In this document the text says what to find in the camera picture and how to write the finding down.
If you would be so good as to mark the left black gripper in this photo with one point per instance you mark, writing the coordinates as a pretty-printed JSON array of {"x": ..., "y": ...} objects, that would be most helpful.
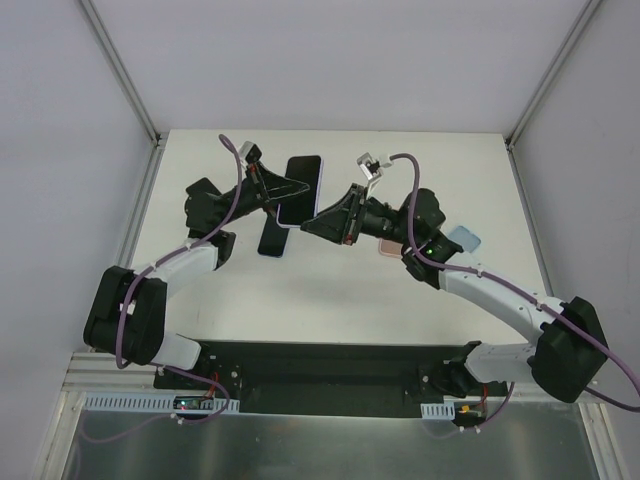
[{"x": 258, "y": 185}]

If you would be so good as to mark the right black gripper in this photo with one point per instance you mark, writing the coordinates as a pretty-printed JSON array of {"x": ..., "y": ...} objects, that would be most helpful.
[{"x": 354, "y": 213}]

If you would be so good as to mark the blue phone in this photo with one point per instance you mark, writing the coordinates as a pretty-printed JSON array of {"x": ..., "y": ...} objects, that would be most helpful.
[{"x": 273, "y": 239}]

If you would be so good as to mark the light blue phone case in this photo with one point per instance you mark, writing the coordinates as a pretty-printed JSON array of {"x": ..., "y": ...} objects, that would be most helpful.
[{"x": 466, "y": 238}]

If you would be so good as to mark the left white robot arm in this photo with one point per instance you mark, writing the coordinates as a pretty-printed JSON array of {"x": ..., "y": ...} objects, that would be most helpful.
[{"x": 128, "y": 314}]

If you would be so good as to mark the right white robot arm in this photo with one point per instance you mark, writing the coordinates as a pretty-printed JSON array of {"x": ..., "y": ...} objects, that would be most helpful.
[{"x": 563, "y": 344}]

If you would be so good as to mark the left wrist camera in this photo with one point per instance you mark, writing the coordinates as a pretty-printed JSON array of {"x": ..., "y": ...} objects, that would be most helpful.
[{"x": 249, "y": 153}]

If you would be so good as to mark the left aluminium frame post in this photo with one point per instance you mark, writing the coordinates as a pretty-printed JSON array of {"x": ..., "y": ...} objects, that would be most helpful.
[{"x": 119, "y": 70}]

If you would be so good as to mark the aluminium frame post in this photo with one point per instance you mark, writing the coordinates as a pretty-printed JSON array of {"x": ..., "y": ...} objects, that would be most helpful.
[
  {"x": 566, "y": 49},
  {"x": 119, "y": 70}
]

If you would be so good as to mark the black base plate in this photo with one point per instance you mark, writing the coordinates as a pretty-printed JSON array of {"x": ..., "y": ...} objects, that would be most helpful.
[{"x": 380, "y": 381}]

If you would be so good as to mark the right white cable duct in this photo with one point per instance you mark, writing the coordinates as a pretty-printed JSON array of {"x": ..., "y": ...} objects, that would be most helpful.
[{"x": 444, "y": 411}]

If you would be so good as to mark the white cable duct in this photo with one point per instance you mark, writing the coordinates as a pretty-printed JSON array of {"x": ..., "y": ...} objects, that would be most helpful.
[
  {"x": 444, "y": 411},
  {"x": 158, "y": 403}
]

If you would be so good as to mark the left white cable duct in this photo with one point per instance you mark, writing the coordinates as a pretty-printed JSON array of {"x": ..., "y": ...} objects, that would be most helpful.
[{"x": 158, "y": 403}]

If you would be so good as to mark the right aluminium frame post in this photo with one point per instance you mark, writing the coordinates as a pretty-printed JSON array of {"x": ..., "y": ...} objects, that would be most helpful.
[{"x": 566, "y": 49}]

